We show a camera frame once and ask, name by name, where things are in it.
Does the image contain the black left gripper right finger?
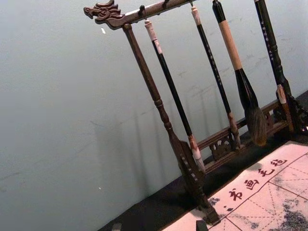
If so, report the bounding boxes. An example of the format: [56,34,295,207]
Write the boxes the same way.
[195,219,208,231]

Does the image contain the white felt mat red grid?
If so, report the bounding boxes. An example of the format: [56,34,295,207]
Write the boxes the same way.
[184,140,308,231]

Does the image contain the slim black brush white bristles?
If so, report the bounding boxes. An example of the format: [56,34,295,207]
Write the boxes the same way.
[143,20,206,173]

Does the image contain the slim black brush brown bristles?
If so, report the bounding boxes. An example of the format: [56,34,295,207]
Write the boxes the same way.
[254,0,295,133]

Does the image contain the slim black brush mottled tip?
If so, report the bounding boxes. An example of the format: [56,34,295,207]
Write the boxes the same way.
[191,6,242,150]

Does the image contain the dark carved wooden brush rack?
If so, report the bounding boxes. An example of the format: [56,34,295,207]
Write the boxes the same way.
[83,0,308,226]

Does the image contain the large tan handled brush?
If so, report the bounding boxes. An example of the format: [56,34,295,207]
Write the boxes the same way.
[211,0,268,147]

